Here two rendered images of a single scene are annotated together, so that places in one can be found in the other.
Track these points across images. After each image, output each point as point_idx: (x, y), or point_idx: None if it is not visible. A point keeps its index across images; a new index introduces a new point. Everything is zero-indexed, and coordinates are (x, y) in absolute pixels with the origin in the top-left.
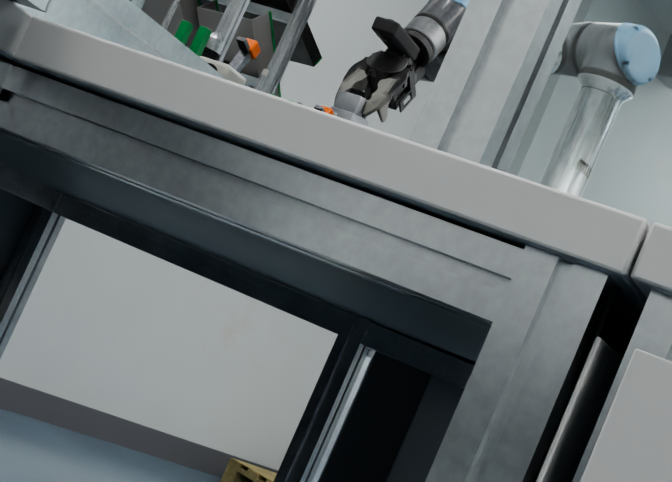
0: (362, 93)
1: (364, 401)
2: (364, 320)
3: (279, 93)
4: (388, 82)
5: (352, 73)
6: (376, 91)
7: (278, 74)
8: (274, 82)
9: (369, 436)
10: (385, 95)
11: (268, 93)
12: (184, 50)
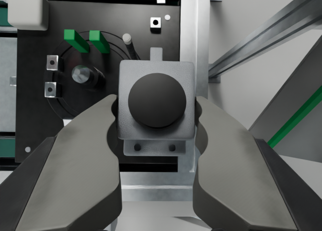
0: (133, 86)
1: None
2: None
3: (320, 88)
4: (66, 187)
5: (271, 176)
6: (104, 129)
7: None
8: (295, 5)
9: None
10: (63, 127)
11: (278, 15)
12: None
